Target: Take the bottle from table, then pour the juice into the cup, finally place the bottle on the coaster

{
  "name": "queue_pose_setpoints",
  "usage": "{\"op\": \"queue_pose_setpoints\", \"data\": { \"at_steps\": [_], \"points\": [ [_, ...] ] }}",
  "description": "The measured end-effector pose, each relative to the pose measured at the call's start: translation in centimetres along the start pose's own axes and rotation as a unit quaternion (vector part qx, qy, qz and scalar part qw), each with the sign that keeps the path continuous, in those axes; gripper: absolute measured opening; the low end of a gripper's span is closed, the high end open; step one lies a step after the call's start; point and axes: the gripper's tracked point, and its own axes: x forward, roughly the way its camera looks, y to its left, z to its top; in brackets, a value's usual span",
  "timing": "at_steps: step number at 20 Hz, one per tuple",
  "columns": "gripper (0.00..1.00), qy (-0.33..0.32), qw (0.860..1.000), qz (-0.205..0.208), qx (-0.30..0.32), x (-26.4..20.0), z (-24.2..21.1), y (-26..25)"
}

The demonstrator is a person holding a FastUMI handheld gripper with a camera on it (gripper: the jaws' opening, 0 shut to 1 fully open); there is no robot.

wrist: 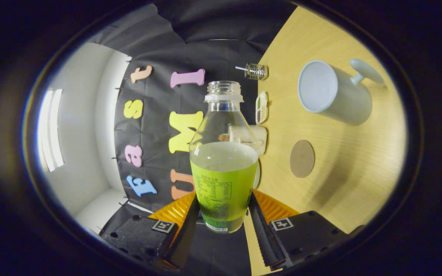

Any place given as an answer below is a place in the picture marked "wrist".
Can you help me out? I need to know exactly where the round brown coaster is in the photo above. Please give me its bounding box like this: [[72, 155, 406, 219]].
[[290, 140, 315, 178]]

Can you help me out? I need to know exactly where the pale blue cup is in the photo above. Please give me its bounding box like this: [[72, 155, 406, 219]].
[[298, 58, 385, 126]]

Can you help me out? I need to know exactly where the wire mesh holder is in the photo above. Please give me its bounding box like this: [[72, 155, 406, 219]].
[[246, 63, 269, 81]]

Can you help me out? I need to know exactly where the white divided seasoning tray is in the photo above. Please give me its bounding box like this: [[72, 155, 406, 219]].
[[255, 91, 269, 125]]

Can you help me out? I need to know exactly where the clear green label juice bottle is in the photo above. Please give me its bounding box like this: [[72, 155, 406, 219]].
[[189, 80, 260, 233]]

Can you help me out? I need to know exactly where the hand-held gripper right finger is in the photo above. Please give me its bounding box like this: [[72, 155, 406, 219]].
[[248, 189, 364, 268]]

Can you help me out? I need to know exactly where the wooden table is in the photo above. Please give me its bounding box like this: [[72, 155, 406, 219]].
[[243, 6, 407, 276]]

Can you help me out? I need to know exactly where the black backdrop cloth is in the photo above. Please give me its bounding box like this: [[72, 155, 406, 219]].
[[87, 0, 298, 276]]

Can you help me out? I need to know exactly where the ceiling light panel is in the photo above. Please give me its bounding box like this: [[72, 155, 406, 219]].
[[38, 89, 65, 173]]

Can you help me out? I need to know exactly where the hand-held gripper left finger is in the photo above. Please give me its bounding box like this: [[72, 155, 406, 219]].
[[100, 191, 201, 271]]

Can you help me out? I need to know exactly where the cream toaster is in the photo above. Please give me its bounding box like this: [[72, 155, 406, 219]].
[[228, 125, 268, 156]]

